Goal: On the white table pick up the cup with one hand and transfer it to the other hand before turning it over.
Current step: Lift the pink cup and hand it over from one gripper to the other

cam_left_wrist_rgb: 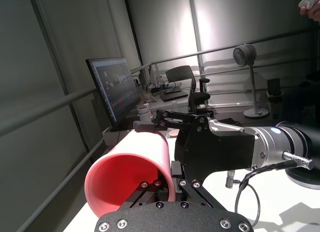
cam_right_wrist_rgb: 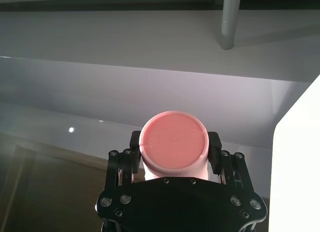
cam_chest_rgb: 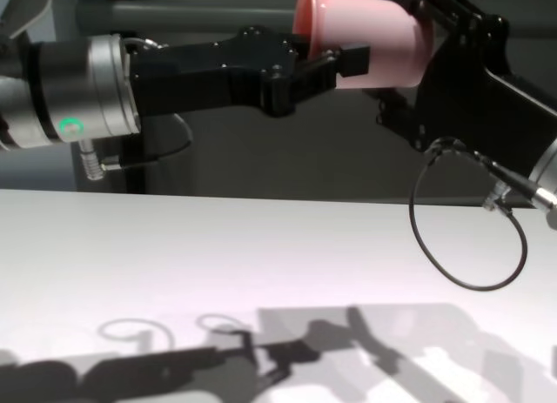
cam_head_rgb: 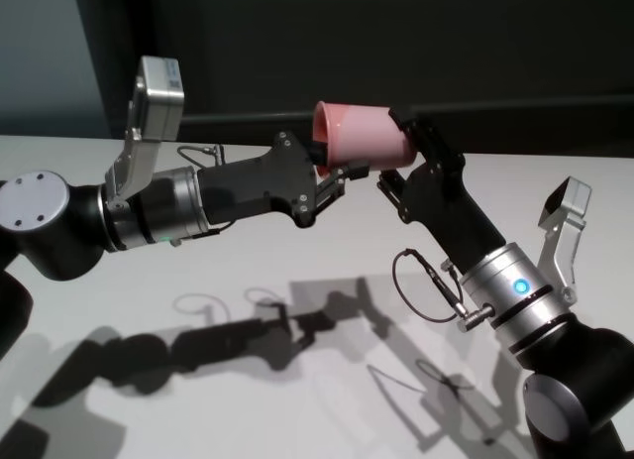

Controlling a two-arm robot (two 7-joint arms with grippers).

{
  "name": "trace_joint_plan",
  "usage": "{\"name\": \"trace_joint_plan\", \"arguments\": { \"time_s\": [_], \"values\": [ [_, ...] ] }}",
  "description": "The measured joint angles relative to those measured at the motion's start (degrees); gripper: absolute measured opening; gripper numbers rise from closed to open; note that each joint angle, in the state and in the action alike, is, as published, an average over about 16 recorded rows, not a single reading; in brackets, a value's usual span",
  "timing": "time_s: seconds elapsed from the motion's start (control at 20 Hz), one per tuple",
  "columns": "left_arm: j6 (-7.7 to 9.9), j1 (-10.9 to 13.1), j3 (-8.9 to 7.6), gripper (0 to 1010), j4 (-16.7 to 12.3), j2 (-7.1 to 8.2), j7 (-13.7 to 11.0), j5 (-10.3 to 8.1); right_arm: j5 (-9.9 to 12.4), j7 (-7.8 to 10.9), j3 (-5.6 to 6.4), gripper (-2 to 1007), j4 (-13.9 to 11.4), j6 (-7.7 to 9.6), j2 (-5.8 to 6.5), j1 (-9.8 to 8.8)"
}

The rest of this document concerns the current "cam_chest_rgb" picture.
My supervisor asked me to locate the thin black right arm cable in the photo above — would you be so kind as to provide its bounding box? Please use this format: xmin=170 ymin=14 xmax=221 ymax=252
xmin=408 ymin=136 xmax=540 ymax=292

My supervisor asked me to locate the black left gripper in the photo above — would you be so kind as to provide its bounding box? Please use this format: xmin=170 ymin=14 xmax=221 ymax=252
xmin=129 ymin=24 xmax=372 ymax=119

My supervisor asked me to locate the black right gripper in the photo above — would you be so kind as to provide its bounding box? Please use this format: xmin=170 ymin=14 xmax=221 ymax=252
xmin=374 ymin=0 xmax=557 ymax=178

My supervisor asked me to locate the grey horizontal rail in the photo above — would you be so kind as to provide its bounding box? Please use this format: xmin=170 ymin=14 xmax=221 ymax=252
xmin=77 ymin=1 xmax=557 ymax=41

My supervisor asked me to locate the pink plastic cup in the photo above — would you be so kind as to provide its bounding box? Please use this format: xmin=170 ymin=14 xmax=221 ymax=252
xmin=292 ymin=0 xmax=436 ymax=91

